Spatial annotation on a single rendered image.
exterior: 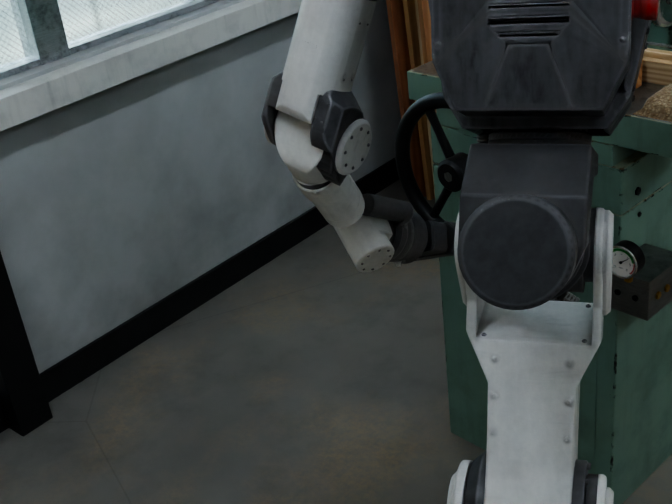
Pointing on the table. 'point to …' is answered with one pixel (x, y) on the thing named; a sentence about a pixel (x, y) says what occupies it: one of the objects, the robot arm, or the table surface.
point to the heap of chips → (658, 105)
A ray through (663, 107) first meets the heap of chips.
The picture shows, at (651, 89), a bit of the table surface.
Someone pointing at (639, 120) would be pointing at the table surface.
